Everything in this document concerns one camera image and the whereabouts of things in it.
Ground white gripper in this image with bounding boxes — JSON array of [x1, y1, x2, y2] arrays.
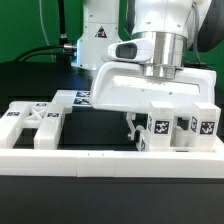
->
[[90, 62, 216, 140]]

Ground white chair back frame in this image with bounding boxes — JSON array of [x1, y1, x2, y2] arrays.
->
[[0, 101, 72, 150]]

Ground white chair seat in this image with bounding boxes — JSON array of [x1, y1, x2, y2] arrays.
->
[[135, 124, 224, 154]]

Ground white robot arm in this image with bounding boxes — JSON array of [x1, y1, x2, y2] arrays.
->
[[75, 0, 224, 117]]

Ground white U-shaped obstacle fence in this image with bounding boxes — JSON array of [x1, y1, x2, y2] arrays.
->
[[0, 140, 224, 179]]

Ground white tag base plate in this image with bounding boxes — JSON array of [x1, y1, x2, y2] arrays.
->
[[52, 90, 90, 107]]

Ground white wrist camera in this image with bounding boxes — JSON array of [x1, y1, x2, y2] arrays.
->
[[106, 38, 154, 63]]

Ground black cables with connector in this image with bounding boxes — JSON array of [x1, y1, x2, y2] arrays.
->
[[13, 0, 78, 63]]

